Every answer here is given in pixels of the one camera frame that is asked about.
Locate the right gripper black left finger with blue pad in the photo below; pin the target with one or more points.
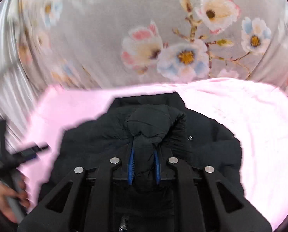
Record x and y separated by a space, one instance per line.
83 200

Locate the silver pleated curtain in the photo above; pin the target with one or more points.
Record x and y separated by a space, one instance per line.
21 80

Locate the black puffer jacket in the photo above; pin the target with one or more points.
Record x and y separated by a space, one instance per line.
136 127

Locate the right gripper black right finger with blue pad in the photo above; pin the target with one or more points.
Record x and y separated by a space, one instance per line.
203 199

